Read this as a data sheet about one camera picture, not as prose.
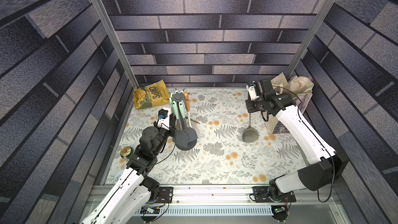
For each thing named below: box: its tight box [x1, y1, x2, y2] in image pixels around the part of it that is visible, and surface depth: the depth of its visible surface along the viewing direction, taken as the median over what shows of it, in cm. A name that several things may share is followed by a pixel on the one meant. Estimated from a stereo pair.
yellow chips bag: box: [133, 79, 170, 110], surface depth 106 cm
